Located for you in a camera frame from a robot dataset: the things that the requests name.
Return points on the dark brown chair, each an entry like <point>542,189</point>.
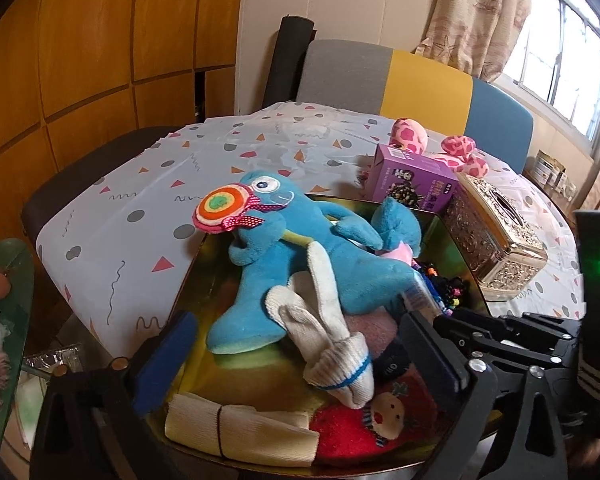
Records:
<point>80,170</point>

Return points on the red fuzzy sock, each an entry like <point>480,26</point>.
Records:
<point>340,435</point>

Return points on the black beaded braided wig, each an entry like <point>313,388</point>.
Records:
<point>447,287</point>

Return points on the gold-lined brown box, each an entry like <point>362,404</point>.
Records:
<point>260,375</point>

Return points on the pink spotted plush toy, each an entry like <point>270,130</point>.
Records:
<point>410,135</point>

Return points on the wooden cabinet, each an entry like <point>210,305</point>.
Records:
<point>80,50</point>

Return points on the beige knit cloth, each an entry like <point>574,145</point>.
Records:
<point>240,430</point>

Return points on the black wristband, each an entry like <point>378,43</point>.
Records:
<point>392,362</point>

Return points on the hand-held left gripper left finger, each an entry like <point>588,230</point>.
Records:
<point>162,360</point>

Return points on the purple cardboard box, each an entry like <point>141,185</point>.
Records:
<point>410,180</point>

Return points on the window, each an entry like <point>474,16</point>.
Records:
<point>565,50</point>

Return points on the black rolled mat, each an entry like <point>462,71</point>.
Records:
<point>287,65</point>

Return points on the ornate gold tissue box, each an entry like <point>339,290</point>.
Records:
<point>495,240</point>

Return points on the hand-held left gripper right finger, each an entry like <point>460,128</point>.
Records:
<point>430,360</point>

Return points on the white sock with blue stripe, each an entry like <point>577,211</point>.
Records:
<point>330,330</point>

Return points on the grey yellow blue sofa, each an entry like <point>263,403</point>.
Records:
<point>405,80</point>

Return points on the blue elephant plush pink dress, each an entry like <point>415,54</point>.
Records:
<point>395,222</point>

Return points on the beige starfish print curtain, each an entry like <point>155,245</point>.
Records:
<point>475,15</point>

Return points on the pink fuzzy sock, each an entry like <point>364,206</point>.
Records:
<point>375,331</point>

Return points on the green glass side table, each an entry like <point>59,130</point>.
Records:
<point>12,265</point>

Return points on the patterned light blue tablecloth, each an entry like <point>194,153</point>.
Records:
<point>180,185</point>

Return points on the blue plush monster with lollipop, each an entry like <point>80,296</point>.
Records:
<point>290,260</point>

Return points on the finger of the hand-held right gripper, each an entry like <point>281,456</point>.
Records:
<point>480,319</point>
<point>510,346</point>

